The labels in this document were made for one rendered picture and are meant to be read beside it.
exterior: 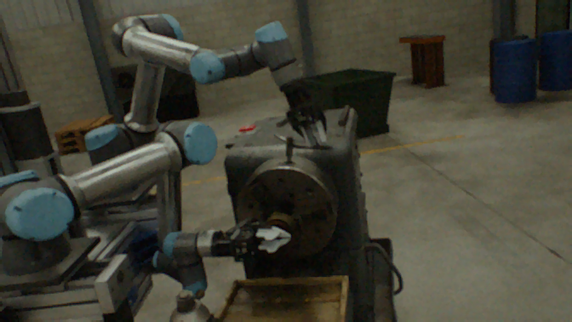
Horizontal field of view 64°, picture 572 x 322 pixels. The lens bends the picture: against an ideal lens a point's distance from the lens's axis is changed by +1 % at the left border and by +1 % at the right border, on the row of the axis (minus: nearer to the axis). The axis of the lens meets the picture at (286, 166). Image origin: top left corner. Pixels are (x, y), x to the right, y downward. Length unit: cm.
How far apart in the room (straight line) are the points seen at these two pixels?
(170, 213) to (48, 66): 1098
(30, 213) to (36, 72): 1135
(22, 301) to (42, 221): 29
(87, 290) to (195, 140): 45
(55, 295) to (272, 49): 80
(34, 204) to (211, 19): 1048
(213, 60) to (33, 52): 1132
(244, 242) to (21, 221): 52
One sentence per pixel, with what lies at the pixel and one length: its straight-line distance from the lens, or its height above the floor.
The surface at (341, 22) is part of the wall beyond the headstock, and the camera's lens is 1166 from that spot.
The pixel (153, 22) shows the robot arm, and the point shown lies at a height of 170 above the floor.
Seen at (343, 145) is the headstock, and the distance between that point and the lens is 150.
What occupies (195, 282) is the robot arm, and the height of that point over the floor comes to 98.
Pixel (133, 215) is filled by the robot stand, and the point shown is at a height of 109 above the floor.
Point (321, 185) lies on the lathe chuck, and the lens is 136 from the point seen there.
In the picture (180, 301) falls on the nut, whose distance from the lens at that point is 92.
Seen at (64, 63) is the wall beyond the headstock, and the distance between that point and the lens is 1216.
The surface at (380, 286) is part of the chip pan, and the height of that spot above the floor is 54.
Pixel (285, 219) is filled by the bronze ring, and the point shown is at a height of 111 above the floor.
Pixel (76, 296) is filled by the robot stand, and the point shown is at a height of 108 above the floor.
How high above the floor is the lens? 163
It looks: 17 degrees down
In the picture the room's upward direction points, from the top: 9 degrees counter-clockwise
